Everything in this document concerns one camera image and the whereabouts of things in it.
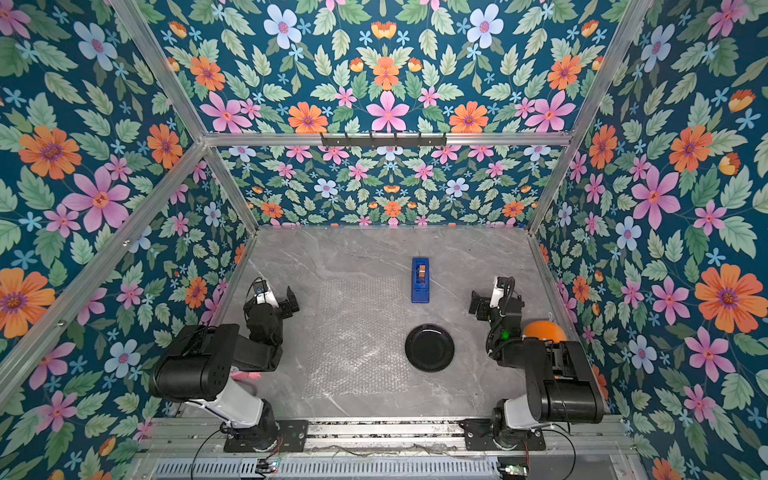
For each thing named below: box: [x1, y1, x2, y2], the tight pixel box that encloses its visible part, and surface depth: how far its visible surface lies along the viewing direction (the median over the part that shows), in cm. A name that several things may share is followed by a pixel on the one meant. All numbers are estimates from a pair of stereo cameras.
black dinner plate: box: [405, 323, 455, 372], surface depth 90 cm
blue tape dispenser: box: [411, 257, 430, 303], surface depth 100 cm
